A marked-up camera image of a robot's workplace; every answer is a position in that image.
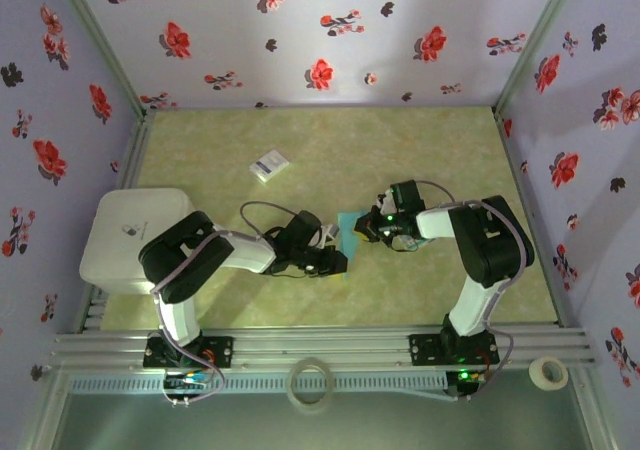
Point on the light blue paper sheet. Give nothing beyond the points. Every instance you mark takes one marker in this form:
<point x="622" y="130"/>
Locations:
<point x="350" y="242"/>

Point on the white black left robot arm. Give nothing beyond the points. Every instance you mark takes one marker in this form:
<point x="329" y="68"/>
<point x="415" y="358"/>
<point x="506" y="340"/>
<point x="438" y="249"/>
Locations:
<point x="250" y="255"/>

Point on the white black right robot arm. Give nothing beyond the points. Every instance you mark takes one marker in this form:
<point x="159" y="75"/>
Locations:
<point x="437" y="224"/>

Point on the white packet with teal print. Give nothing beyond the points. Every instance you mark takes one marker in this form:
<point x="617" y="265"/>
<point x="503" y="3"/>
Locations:
<point x="419" y="244"/>

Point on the clear tape roll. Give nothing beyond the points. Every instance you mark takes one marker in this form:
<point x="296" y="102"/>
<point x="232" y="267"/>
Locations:
<point x="310" y="362"/>

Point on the white packet with blue print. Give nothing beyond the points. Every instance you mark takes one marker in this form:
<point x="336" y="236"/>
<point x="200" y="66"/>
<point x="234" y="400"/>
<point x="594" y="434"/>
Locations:
<point x="270" y="165"/>

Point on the white tape roll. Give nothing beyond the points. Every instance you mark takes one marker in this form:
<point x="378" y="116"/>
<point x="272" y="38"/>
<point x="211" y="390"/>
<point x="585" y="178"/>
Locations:
<point x="537" y="372"/>

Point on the white plastic lidded box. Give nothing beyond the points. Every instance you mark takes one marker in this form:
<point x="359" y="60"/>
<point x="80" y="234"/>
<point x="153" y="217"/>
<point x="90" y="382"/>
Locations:
<point x="110" y="250"/>

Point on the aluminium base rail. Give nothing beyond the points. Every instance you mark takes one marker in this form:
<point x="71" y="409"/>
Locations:
<point x="320" y="345"/>

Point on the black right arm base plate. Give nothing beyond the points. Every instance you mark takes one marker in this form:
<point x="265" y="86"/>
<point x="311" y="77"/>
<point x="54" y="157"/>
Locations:
<point x="422" y="350"/>

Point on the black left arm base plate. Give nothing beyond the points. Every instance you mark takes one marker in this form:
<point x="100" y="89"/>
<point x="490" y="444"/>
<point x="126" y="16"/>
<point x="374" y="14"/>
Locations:
<point x="220" y="352"/>

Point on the aluminium side rail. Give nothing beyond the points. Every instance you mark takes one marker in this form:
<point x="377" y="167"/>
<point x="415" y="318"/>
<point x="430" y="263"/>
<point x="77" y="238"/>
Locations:
<point x="517" y="170"/>

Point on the aluminium frame post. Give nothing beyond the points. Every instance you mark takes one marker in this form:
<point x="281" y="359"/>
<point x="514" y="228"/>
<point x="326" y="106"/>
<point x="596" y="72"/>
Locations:
<point x="101" y="35"/>
<point x="536" y="35"/>

